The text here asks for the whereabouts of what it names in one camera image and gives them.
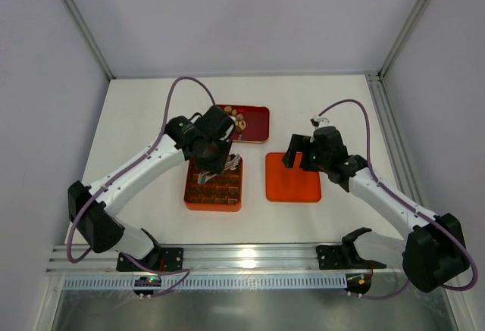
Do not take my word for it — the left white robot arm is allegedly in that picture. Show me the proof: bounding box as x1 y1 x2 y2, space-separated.
67 105 236 272

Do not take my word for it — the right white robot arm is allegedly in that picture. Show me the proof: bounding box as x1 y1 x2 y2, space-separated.
283 126 478 293

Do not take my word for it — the orange box lid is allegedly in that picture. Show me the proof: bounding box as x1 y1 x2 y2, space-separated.
265 152 322 203

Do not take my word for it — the orange compartment box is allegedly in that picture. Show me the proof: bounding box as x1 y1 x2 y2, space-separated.
183 155 243 212

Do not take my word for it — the dark red metal tray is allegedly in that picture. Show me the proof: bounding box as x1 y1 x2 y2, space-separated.
217 104 270 143

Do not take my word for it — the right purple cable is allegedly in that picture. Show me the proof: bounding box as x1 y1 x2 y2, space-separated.
310 98 477 301

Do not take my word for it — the purple cable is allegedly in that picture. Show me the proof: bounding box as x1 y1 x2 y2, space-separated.
66 76 190 298
310 98 477 301

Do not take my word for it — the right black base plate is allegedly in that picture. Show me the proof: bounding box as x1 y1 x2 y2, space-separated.
315 245 346 270

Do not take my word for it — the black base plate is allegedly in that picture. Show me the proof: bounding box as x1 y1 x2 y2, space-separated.
315 245 346 270
116 247 183 272

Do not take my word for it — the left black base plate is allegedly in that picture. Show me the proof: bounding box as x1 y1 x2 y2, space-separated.
116 247 183 272

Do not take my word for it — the aluminium mounting rail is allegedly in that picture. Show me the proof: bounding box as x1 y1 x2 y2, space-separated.
46 243 386 274

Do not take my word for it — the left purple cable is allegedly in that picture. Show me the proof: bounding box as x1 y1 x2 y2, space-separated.
66 76 190 298

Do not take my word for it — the slotted cable duct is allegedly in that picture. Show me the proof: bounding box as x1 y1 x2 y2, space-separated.
63 273 347 291

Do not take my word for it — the right aluminium frame post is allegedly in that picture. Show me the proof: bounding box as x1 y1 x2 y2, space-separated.
377 0 431 80

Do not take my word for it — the aluminium frame post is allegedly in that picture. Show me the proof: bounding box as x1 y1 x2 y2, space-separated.
377 0 431 80
62 0 115 81

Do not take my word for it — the left aluminium frame post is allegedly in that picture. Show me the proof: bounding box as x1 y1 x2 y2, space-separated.
62 0 115 81

